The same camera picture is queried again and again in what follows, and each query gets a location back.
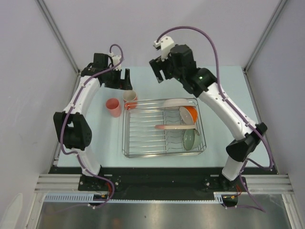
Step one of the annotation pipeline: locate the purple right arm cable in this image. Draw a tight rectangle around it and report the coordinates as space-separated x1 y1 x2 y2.
157 26 274 213

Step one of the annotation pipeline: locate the metal wire dish rack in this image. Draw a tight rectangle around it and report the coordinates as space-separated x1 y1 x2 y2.
122 98 206 158

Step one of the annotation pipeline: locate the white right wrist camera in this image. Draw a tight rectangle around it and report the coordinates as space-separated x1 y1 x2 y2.
153 35 175 61

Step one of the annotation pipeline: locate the orange ceramic mug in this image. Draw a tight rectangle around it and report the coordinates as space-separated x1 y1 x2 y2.
122 90 138 110

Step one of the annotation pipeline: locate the pink plastic cup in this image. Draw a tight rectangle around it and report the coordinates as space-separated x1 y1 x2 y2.
106 98 122 117

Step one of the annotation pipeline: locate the green ceramic bowl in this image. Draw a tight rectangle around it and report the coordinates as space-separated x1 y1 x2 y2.
183 129 203 150

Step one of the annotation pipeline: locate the white slotted cable duct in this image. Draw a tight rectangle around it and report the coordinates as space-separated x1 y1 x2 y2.
45 192 239 205

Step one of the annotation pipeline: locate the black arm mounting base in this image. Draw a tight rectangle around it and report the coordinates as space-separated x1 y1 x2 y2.
49 167 278 198

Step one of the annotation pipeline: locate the pink and cream plate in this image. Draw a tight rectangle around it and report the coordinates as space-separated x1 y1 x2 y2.
154 125 195 130

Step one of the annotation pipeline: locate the aluminium frame rail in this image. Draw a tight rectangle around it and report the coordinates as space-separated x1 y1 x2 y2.
34 174 294 194

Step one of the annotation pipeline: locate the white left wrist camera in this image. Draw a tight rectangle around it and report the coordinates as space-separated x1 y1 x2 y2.
109 54 122 71

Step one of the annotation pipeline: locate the white deep plate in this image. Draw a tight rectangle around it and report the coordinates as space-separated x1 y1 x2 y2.
163 98 192 108

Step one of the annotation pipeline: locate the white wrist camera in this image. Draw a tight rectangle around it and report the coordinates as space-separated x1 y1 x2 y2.
153 35 175 61
109 54 122 71

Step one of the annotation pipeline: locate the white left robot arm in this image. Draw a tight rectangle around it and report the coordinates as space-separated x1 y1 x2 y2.
53 52 132 191

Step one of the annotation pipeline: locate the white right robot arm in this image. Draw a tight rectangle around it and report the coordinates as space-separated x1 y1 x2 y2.
149 43 267 191

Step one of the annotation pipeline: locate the orange and white bowl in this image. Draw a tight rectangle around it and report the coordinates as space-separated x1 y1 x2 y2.
179 106 198 125

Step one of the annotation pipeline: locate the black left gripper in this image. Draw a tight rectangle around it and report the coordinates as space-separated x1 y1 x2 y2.
103 67 132 91

